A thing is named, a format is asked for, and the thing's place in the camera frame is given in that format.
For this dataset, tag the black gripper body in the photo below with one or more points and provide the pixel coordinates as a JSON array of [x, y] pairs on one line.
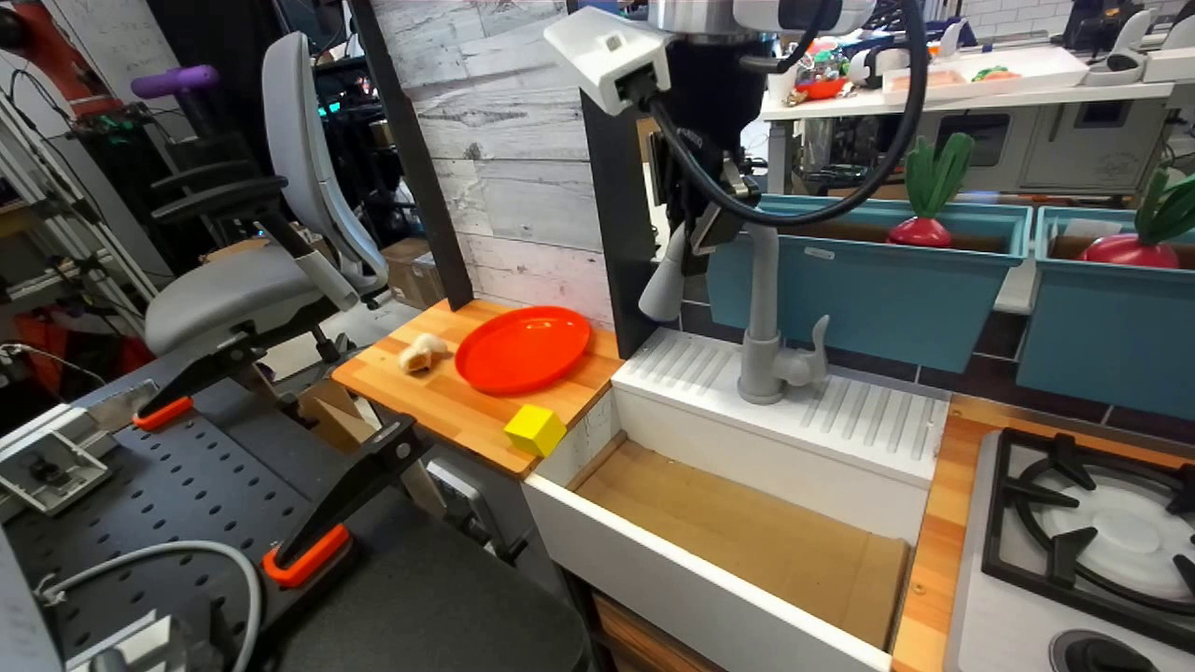
[[714, 124]]

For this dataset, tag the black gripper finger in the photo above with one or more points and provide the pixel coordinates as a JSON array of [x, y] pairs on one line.
[[717, 228]]

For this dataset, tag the grey faucet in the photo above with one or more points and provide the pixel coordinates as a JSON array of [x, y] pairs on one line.
[[760, 321]]

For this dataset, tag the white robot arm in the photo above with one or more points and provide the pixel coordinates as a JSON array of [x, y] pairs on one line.
[[602, 56]]

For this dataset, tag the black vertical side panel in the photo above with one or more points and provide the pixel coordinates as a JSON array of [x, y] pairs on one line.
[[617, 236]]

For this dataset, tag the red bowl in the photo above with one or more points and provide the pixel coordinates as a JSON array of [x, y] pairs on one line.
[[822, 89]]

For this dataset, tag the teal storage bin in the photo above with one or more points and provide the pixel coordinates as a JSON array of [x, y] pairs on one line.
[[871, 302], [1108, 343]]

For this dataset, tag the red radish toy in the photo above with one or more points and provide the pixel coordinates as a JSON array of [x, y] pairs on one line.
[[927, 190], [1142, 246]]

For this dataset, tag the red plate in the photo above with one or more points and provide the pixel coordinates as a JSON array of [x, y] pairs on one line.
[[523, 348]]

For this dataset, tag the yellow block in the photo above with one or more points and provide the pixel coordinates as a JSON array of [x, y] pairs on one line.
[[537, 430]]

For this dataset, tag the white background table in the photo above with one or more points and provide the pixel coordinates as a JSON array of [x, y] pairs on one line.
[[994, 80]]

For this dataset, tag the black leaning panel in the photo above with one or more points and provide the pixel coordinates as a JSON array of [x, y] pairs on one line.
[[415, 162]]

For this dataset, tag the cardboard box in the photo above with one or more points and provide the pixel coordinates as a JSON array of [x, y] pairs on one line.
[[412, 270]]

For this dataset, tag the beige toy food piece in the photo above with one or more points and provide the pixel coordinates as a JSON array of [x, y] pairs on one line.
[[422, 354]]

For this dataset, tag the wooden cutting board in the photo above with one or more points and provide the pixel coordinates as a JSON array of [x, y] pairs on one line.
[[422, 397]]

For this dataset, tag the white sink with wooden bottom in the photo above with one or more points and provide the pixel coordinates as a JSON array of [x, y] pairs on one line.
[[697, 599]]

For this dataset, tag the wooden counter around stove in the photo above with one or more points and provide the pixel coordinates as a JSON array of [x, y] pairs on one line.
[[927, 545]]

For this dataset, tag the grey office chair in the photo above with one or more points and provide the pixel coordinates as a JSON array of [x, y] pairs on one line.
[[305, 162]]

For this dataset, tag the orange and black clamp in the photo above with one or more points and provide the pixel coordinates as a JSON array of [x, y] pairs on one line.
[[167, 412], [332, 508]]

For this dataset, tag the purple cylinder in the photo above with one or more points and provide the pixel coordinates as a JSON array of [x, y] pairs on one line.
[[173, 80]]

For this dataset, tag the black perforated pegboard table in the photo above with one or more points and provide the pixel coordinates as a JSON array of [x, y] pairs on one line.
[[190, 499]]

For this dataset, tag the aluminium profile bar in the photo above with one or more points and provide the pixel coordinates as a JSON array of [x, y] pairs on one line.
[[75, 415]]

